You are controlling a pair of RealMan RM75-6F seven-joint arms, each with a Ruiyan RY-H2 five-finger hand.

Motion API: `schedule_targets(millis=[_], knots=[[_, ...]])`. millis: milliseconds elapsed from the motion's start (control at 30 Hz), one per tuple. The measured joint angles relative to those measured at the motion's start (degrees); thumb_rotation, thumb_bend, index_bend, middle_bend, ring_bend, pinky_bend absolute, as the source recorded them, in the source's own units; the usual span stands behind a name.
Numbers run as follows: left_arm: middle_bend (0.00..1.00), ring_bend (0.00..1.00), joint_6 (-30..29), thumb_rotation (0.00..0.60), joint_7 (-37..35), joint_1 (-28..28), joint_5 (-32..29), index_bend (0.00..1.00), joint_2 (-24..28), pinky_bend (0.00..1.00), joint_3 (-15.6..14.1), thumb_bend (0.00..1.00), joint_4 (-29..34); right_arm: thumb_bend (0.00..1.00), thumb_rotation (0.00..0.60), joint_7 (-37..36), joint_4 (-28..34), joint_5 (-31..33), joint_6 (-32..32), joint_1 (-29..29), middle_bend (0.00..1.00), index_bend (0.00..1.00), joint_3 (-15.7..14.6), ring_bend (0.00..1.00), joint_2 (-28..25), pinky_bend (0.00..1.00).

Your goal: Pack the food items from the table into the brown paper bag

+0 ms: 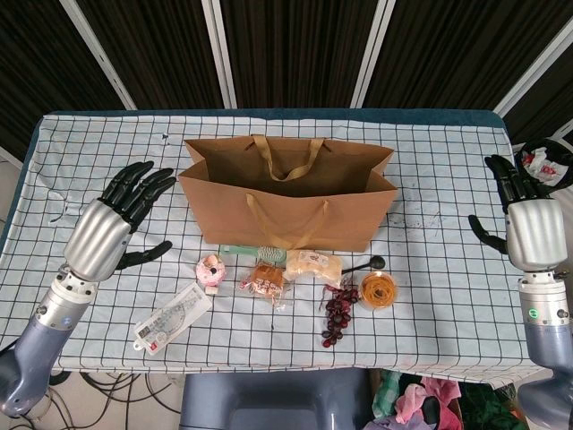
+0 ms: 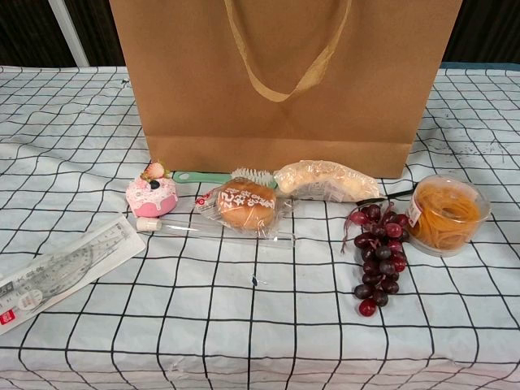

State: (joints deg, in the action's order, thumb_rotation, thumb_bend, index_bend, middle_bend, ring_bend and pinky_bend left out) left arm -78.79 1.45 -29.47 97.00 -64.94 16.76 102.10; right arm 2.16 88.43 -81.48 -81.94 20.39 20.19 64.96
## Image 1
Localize white partition frame post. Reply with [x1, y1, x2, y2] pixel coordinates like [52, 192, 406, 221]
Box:
[351, 0, 398, 108]
[201, 0, 238, 108]
[60, 0, 138, 111]
[494, 20, 573, 114]

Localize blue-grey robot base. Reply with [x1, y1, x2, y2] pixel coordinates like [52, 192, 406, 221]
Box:
[178, 367, 375, 430]

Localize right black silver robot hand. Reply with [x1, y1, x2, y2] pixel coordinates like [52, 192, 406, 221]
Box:
[468, 154, 564, 273]

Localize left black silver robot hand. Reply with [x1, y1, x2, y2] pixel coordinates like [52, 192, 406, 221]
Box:
[62, 160, 178, 283]

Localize pink donut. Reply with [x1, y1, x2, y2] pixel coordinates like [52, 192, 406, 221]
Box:
[195, 254, 227, 288]

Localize round bun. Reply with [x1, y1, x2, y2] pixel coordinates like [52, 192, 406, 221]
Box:
[239, 263, 287, 313]

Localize green brush white bristles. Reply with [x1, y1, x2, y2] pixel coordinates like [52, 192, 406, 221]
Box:
[218, 244, 287, 266]

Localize brown paper bag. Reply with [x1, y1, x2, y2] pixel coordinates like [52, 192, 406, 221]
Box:
[177, 133, 398, 254]

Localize white black-checked tablecloth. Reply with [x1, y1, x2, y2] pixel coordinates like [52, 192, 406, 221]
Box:
[0, 114, 560, 389]

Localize long bread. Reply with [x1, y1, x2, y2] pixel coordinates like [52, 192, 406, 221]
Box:
[284, 249, 345, 288]

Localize black-lined trash bin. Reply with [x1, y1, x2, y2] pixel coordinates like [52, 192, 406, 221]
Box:
[514, 137, 573, 202]

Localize pile of colourful clothes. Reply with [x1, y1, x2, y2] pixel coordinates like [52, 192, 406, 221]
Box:
[366, 369, 523, 430]

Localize dark red grape bunch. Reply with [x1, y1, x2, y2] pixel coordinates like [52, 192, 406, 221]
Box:
[318, 280, 362, 349]

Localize packaged ruler set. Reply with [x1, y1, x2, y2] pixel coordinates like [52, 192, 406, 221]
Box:
[132, 280, 214, 357]

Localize dark blue table pad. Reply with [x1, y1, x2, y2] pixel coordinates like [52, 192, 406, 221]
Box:
[0, 107, 566, 364]

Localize clear tub of rubber bands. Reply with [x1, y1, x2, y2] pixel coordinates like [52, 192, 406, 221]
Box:
[357, 270, 398, 311]

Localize tangled black floor cables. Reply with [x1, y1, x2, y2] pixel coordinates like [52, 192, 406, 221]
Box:
[0, 370, 181, 430]

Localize glass test tube with cork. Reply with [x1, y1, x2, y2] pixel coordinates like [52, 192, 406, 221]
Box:
[204, 284, 245, 297]

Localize black plastic spoon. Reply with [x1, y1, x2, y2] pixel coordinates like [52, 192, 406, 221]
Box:
[340, 254, 387, 275]

